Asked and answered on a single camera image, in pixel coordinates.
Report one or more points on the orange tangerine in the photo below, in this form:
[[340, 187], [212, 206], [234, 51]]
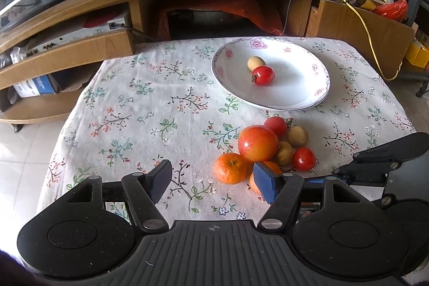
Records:
[[273, 168], [230, 168]]

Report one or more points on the small brown round fruit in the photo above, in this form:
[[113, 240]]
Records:
[[255, 62], [298, 136], [284, 153]]

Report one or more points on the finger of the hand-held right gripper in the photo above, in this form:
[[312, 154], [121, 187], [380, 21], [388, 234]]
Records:
[[365, 173], [402, 148]]

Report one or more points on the orange plastic bag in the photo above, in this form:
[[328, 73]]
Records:
[[254, 14]]

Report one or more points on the white floral plate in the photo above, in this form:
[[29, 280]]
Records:
[[288, 85]]

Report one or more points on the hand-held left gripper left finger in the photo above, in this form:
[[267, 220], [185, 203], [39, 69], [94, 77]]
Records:
[[161, 179]]

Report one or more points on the red cherry tomato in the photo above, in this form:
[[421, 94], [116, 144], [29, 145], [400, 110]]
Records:
[[304, 158], [264, 75], [276, 125]]

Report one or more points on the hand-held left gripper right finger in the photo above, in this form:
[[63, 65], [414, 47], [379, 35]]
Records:
[[264, 181]]

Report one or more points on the red flat object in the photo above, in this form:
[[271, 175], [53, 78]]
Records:
[[100, 19]]

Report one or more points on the brown cardboard box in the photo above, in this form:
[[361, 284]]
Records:
[[73, 81]]

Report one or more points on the blue and white box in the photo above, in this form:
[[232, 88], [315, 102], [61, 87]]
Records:
[[37, 86]]

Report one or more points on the red plastic bag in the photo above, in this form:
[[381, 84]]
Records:
[[392, 9]]

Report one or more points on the silver media player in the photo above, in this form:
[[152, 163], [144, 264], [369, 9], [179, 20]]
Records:
[[67, 39]]

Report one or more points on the red yellow apple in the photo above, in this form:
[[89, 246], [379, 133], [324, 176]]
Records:
[[258, 143]]

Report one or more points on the white floral tablecloth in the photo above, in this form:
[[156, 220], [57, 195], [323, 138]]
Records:
[[134, 125]]

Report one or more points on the yellow box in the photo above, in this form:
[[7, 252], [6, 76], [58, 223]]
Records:
[[417, 53]]

